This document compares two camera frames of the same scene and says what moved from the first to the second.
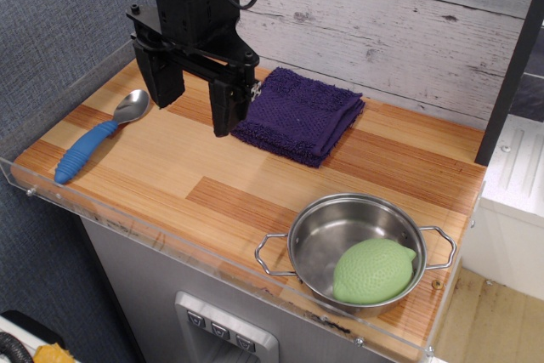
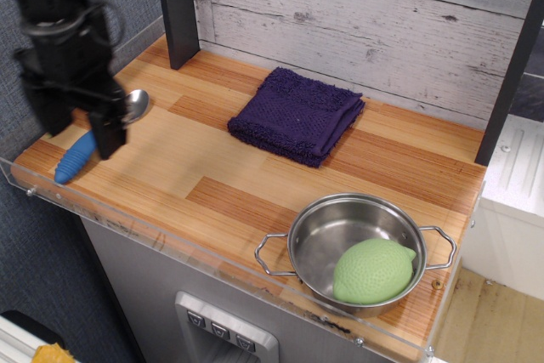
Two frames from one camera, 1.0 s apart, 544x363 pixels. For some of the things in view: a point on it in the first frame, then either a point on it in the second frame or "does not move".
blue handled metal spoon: (131, 107) does not move
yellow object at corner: (52, 354) does not move
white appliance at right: (506, 239) does not move
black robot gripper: (195, 21) → (71, 53)
